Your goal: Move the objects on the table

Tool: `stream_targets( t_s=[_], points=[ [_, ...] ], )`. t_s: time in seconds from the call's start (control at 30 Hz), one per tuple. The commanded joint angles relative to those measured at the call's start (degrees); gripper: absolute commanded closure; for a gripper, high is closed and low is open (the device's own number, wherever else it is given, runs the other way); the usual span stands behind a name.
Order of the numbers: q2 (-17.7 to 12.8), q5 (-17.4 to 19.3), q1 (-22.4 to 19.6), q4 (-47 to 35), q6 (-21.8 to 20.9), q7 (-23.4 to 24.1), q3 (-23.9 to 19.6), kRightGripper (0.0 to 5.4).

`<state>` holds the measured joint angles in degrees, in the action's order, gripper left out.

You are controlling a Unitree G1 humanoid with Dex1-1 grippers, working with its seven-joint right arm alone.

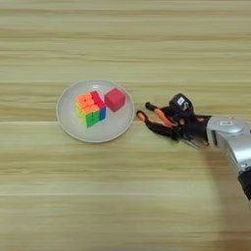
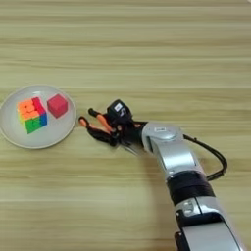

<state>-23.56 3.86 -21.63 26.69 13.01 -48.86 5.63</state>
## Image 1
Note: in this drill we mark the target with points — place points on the orange and black pliers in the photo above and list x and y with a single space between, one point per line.
161 116

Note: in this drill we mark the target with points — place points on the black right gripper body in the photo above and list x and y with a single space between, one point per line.
194 125

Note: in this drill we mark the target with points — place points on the black box with white label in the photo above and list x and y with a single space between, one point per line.
181 103

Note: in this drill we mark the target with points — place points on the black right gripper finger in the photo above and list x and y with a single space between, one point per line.
165 130
170 112

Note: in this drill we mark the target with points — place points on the round white plate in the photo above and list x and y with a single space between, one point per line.
98 130

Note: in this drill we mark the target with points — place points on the multicolour Rubik's cube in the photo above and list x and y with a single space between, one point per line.
91 109

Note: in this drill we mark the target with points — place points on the red foam cube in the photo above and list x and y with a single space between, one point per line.
115 99

